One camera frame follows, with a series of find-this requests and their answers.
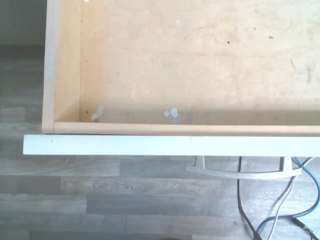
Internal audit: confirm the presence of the wooden drawer with white front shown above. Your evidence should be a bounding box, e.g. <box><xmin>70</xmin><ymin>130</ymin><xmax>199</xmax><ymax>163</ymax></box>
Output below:
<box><xmin>22</xmin><ymin>0</ymin><xmax>320</xmax><ymax>156</ymax></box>

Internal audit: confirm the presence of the curved silver drawer handle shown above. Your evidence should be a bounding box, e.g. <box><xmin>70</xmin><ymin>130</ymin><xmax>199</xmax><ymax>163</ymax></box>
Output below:
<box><xmin>185</xmin><ymin>155</ymin><xmax>304</xmax><ymax>180</ymax></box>

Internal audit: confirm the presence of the thin black floor cable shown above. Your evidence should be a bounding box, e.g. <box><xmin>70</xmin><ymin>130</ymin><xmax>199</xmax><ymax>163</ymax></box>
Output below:
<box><xmin>237</xmin><ymin>156</ymin><xmax>263</xmax><ymax>240</ymax></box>

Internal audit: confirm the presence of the white floor cable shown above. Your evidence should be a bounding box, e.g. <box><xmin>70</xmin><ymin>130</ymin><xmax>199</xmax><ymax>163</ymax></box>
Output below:
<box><xmin>269</xmin><ymin>156</ymin><xmax>316</xmax><ymax>240</ymax></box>

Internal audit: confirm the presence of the blue floor cable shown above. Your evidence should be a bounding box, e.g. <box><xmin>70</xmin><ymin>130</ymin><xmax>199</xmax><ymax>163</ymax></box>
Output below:
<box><xmin>256</xmin><ymin>156</ymin><xmax>320</xmax><ymax>240</ymax></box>

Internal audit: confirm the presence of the black cable with connector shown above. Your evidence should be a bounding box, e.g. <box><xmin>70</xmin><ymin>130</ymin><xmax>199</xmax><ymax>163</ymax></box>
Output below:
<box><xmin>291</xmin><ymin>218</ymin><xmax>320</xmax><ymax>239</ymax></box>

